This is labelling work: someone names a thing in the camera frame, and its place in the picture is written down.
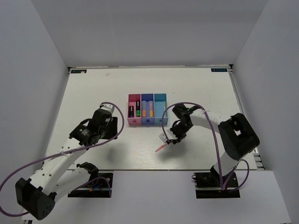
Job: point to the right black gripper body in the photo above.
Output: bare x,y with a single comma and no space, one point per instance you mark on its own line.
179,130

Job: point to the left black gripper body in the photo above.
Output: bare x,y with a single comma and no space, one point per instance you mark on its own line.
111,129

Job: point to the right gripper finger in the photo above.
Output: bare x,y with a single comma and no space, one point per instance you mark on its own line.
173,141
168,135

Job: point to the thin pink pen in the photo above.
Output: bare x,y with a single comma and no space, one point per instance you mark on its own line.
162,146

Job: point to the purple cap highlighter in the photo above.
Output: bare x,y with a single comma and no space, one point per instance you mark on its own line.
131,111

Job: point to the yellow cap pink highlighter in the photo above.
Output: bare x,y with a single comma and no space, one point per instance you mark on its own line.
151,109

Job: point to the orange cap grey highlighter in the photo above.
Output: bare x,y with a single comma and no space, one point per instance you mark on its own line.
144,114

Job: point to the green cap highlighter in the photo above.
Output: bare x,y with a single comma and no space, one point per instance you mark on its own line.
138,108

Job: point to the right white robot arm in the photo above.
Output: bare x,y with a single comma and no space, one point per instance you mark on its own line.
233,136

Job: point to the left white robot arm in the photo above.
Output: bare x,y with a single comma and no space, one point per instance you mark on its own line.
39,193

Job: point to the light blue container bin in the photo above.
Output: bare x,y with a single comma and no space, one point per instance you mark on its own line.
159,109

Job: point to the pink container bin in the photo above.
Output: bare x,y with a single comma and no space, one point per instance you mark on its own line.
132,98

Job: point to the dark blue container bin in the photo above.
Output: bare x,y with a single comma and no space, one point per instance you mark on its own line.
148,121

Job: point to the left blue corner label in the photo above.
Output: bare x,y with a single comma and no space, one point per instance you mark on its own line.
78,71

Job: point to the blue corner label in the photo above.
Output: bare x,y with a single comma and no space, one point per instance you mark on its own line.
78,71
219,70

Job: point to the right blue corner label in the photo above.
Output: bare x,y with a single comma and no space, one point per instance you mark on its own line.
219,70

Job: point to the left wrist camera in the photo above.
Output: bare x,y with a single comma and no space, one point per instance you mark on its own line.
107,107

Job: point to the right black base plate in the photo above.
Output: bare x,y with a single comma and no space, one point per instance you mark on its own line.
206,188

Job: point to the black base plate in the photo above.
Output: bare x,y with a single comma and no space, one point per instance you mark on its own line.
206,188
97,189

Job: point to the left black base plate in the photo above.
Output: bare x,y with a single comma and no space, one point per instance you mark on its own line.
97,189

